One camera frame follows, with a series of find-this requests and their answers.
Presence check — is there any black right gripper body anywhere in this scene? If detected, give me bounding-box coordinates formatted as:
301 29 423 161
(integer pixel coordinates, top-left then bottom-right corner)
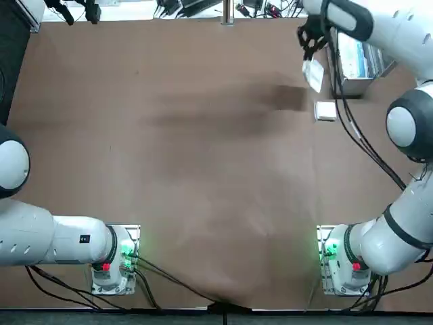
304 12 331 35

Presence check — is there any white triangular bandage packet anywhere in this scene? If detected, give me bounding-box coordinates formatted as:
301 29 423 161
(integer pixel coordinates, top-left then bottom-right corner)
301 58 325 93

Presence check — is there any aluminium medical kit case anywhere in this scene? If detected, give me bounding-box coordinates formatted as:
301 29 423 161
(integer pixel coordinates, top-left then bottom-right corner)
325 26 397 100

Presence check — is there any translucent white medicine box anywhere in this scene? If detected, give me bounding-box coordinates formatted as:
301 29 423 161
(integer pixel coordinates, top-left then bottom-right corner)
314 100 338 122

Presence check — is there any blue face mask packet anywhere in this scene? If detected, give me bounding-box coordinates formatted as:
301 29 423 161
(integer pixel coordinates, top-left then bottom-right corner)
338 33 386 79

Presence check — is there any black side panel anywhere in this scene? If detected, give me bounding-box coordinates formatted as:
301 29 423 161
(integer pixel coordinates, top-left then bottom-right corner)
0 0 32 127

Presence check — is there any black power adapter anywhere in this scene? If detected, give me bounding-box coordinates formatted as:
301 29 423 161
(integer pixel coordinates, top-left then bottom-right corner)
156 0 181 17

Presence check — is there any grey power adapter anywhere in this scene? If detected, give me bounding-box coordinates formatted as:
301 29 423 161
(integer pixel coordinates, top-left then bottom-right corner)
181 0 221 10

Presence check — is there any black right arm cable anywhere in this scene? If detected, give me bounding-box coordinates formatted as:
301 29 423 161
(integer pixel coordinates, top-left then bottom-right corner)
323 6 407 191

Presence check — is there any aluminium camera post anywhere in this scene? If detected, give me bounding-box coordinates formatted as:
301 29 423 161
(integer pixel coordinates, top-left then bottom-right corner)
220 0 235 26

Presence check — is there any black base power cable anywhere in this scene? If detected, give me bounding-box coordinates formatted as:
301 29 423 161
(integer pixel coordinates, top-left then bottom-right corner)
133 255 224 305

